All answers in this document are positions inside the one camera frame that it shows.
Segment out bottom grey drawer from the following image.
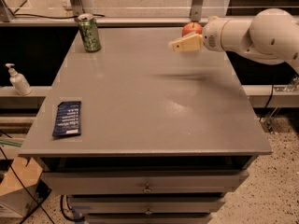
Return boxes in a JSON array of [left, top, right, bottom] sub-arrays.
[[86, 214, 212, 224]]

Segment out red apple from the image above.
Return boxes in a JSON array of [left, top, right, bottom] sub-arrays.
[[181, 22, 203, 36]]

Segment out grey drawer cabinet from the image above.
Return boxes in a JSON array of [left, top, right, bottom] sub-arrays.
[[18, 26, 273, 224]]

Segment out green soda can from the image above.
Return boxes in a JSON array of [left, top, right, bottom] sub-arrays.
[[78, 13, 101, 52]]

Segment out left metal post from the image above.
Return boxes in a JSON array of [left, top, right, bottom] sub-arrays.
[[65, 0, 84, 17]]

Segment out middle grey drawer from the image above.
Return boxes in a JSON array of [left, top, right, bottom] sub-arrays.
[[69, 195, 225, 215]]

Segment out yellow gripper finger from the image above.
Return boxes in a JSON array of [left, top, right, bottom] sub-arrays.
[[169, 32, 204, 52]]

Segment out blue snack packet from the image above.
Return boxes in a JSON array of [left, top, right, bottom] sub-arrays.
[[52, 101, 81, 137]]

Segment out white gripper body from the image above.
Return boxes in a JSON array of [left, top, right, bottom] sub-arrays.
[[202, 16, 230, 52]]

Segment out cardboard box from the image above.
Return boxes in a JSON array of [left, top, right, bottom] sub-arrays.
[[0, 157, 42, 217]]

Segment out black floor cable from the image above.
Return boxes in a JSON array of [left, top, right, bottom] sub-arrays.
[[0, 147, 56, 224]]

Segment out grey drawer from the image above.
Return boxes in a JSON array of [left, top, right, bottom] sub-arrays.
[[42, 171, 249, 195], [86, 214, 212, 224], [69, 195, 225, 215]]

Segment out white pump bottle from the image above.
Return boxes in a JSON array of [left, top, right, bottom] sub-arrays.
[[6, 63, 32, 96]]

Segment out right metal post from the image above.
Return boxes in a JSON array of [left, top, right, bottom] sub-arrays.
[[190, 0, 204, 22]]

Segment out top grey drawer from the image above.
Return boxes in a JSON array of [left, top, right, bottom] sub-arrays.
[[42, 171, 249, 195]]

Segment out metal post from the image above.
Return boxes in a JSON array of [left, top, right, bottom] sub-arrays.
[[190, 0, 204, 22], [65, 0, 84, 17]]

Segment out black cable on ledge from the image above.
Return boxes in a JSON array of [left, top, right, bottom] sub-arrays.
[[12, 12, 107, 21]]

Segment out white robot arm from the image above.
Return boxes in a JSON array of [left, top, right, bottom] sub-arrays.
[[169, 8, 299, 73]]

